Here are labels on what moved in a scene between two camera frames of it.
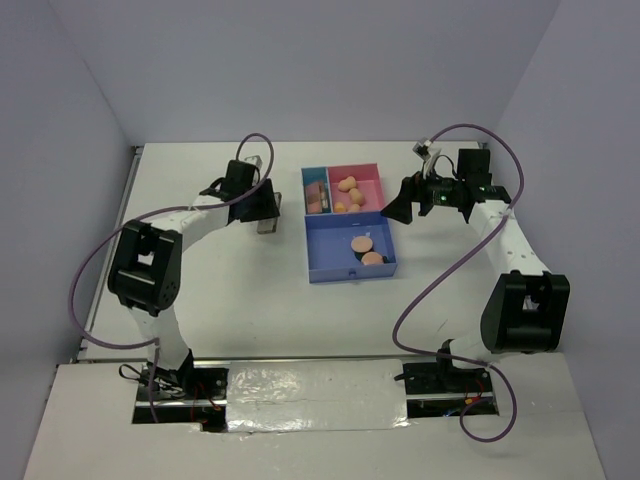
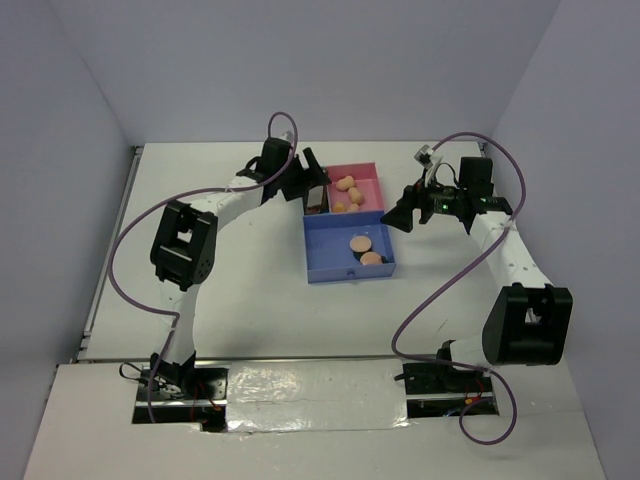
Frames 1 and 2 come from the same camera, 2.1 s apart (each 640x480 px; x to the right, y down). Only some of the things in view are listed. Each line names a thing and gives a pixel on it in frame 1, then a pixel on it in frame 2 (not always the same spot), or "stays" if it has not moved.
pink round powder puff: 362,244 stays
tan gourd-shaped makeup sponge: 356,197 stays
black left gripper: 267,206 -> 310,176
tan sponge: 347,184 stays
